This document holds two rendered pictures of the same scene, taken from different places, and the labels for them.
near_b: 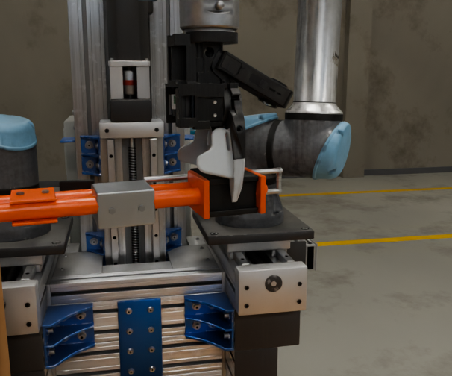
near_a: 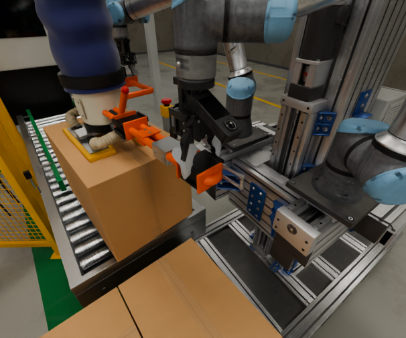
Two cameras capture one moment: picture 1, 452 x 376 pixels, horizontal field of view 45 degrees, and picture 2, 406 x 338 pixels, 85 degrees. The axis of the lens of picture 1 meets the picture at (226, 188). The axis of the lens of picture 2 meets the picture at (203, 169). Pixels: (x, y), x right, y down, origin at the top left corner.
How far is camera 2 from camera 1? 0.70 m
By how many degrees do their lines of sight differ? 65
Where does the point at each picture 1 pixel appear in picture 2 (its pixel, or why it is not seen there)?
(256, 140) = (346, 143)
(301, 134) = (367, 157)
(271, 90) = (214, 129)
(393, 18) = not seen: outside the picture
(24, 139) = (240, 94)
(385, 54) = not seen: outside the picture
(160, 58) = (344, 58)
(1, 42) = not seen: outside the picture
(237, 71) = (197, 109)
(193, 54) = (180, 91)
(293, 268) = (305, 232)
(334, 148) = (380, 184)
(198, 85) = (175, 111)
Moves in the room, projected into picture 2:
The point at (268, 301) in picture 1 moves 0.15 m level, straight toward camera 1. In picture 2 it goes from (287, 234) to (244, 247)
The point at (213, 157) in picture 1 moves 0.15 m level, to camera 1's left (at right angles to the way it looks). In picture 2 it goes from (177, 152) to (161, 126)
